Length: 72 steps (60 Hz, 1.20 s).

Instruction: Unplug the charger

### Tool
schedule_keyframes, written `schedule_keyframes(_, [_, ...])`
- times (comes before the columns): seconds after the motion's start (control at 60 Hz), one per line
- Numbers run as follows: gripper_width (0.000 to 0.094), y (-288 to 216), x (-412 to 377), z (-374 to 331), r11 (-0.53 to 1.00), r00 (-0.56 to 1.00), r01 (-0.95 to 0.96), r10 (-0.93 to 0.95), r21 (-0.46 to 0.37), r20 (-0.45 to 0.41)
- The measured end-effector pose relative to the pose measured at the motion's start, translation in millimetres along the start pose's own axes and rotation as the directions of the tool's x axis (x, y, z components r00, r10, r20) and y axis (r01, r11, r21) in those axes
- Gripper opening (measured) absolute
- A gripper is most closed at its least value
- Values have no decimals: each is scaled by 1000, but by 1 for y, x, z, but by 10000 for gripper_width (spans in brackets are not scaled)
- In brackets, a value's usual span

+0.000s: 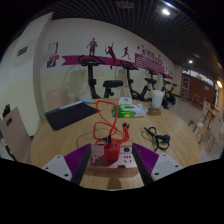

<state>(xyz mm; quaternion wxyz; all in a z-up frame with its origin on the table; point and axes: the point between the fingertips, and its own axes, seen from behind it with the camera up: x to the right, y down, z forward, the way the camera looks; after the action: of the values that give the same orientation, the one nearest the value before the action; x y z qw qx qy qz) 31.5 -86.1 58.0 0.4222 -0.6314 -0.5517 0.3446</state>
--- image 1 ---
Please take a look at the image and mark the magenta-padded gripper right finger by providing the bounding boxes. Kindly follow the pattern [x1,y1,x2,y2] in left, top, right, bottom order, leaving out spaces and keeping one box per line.
[131,142,182,186]

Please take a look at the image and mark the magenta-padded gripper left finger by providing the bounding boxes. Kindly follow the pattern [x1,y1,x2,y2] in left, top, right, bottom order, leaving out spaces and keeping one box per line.
[42,143,92,186]

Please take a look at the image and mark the red charger block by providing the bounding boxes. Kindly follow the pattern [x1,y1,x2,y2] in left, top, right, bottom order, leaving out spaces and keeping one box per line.
[103,141,121,163]

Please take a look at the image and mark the pink power strip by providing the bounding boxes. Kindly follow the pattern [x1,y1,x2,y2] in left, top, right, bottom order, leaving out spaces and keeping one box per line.
[87,143,138,169]

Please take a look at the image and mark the black flat mat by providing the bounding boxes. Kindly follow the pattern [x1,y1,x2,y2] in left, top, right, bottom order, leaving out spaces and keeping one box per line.
[44,101,99,132]

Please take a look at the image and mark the brown round coaster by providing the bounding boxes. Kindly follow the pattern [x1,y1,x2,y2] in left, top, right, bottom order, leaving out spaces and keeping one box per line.
[147,107,162,117]

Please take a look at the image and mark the green wet wipes pack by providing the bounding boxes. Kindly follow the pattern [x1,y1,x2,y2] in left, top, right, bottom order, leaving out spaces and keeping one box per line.
[112,103,149,119]

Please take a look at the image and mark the blue and orange pen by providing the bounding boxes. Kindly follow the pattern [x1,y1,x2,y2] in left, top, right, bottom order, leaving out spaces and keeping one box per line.
[81,98,100,104]

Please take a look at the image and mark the white cup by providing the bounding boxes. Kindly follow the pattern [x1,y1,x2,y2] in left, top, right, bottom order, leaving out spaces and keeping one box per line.
[150,89,166,110]

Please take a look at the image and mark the small white box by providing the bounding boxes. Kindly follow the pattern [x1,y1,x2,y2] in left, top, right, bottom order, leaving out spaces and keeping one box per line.
[117,96,133,106]

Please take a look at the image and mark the black exercise bike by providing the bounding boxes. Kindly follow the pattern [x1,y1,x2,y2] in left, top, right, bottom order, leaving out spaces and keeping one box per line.
[160,73,179,106]
[144,67,170,110]
[78,54,124,100]
[119,59,158,103]

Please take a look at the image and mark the group of wooden tables and chairs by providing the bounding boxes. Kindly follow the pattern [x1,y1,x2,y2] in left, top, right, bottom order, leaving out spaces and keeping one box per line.
[187,96,224,157]

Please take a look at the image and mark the black power cable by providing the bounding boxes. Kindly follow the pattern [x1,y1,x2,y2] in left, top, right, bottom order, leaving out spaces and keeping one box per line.
[76,125,172,153]

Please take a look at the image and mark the red charging cable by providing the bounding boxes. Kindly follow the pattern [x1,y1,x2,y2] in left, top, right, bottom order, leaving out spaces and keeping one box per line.
[92,99,132,145]

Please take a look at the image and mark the beige chair with handle hole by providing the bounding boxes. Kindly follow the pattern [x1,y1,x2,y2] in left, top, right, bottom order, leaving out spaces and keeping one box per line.
[0,106,34,164]

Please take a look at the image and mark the purple and red wall poster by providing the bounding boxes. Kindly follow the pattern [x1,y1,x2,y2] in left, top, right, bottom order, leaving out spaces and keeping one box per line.
[46,54,60,69]

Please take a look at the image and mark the magenta sports wall decal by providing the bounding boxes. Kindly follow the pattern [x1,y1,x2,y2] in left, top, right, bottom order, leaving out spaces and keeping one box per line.
[60,37,174,80]

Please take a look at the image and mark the white wall poster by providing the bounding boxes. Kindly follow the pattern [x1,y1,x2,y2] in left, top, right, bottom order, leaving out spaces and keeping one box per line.
[47,42,59,55]

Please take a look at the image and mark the grey wall sign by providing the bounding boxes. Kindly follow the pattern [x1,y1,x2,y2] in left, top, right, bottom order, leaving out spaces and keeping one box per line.
[16,45,29,58]

